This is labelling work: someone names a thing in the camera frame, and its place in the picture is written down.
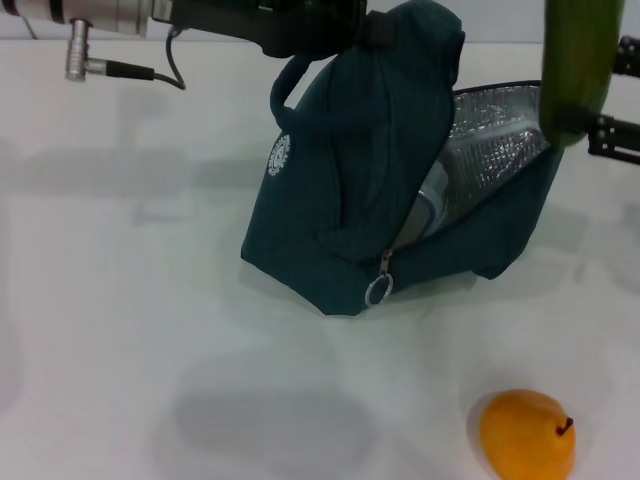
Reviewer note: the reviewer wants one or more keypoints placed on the green cucumber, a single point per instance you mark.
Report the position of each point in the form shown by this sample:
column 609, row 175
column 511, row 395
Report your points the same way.
column 575, row 65

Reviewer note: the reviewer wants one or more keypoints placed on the orange yellow pear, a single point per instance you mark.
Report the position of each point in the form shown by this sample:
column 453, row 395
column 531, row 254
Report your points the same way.
column 525, row 435

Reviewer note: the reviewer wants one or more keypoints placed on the teal fabric lunch bag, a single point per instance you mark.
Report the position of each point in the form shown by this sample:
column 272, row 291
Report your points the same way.
column 360, row 175

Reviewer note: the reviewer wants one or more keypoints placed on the clear blue-rimmed food container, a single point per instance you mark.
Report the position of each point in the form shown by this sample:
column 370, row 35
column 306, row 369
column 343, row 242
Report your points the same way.
column 431, row 200

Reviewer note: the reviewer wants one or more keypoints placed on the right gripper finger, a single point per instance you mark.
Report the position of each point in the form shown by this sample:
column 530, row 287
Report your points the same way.
column 612, row 137
column 629, row 55

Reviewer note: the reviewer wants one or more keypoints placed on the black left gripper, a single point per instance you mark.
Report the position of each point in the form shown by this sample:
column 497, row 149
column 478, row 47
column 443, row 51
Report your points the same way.
column 280, row 25

